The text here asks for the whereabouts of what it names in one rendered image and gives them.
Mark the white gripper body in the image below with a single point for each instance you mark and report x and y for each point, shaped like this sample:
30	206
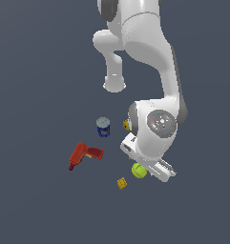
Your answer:
159	168

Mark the green tennis ball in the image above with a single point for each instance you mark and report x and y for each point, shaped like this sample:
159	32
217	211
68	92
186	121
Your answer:
138	171

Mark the small yellow toy block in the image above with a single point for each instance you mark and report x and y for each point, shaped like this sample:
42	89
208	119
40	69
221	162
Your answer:
121	183

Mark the blue tin can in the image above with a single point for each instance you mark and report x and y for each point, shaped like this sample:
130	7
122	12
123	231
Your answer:
103	127

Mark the red power drill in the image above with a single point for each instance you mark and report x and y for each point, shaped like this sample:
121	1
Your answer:
82	154

